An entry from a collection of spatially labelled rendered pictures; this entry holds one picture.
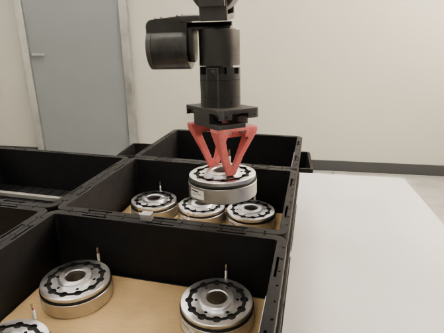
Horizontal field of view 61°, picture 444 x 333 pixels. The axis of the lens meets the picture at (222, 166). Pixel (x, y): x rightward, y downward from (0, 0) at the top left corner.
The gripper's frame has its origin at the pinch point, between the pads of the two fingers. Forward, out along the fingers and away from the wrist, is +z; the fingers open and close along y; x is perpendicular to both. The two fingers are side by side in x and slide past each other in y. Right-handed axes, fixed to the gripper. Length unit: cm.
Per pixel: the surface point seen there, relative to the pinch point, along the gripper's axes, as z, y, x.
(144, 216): 8.1, -7.0, -10.4
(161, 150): 9, -51, 11
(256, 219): 15.4, -9.4, 13.4
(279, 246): 9.9, 10.1, 3.1
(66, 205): 8.4, -19.8, -19.9
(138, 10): -60, -299, 98
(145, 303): 19.5, -1.1, -13.3
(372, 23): -42, -169, 252
